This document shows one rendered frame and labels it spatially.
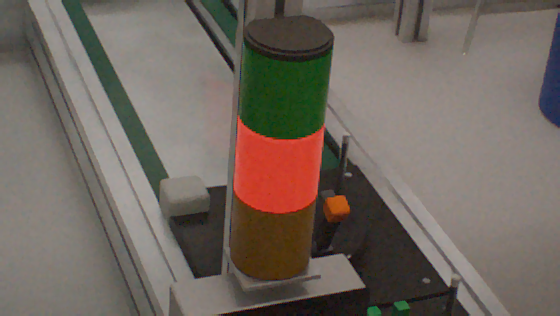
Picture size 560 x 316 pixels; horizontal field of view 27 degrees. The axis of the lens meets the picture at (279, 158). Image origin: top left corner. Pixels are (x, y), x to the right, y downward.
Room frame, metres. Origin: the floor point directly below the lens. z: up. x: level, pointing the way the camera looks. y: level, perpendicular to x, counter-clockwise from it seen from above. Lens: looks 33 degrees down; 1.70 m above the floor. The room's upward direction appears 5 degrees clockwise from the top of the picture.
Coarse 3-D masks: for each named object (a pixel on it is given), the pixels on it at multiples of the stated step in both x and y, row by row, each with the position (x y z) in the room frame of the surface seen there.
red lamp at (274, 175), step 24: (240, 120) 0.57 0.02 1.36; (240, 144) 0.56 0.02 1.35; (264, 144) 0.55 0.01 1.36; (288, 144) 0.55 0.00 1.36; (312, 144) 0.56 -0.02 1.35; (240, 168) 0.56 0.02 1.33; (264, 168) 0.55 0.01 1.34; (288, 168) 0.55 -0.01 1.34; (312, 168) 0.56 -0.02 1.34; (240, 192) 0.56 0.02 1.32; (264, 192) 0.55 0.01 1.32; (288, 192) 0.55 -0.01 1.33; (312, 192) 0.56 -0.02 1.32
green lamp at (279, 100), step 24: (264, 72) 0.55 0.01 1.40; (288, 72) 0.55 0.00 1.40; (312, 72) 0.56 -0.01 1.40; (240, 96) 0.57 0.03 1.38; (264, 96) 0.55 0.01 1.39; (288, 96) 0.55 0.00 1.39; (312, 96) 0.56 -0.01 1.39; (264, 120) 0.55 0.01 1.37; (288, 120) 0.55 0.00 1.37; (312, 120) 0.56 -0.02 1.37
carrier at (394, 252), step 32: (352, 192) 1.09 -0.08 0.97; (352, 224) 1.00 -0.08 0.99; (384, 224) 1.03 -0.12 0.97; (320, 256) 0.93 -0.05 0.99; (352, 256) 0.94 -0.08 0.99; (384, 256) 0.97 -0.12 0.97; (416, 256) 0.98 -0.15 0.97; (384, 288) 0.92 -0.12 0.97; (416, 288) 0.92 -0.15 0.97; (448, 288) 0.93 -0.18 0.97
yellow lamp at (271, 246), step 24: (240, 216) 0.56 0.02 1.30; (264, 216) 0.55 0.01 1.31; (288, 216) 0.55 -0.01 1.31; (312, 216) 0.57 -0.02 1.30; (240, 240) 0.56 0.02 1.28; (264, 240) 0.55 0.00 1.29; (288, 240) 0.55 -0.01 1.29; (240, 264) 0.56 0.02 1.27; (264, 264) 0.55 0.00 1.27; (288, 264) 0.55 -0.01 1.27
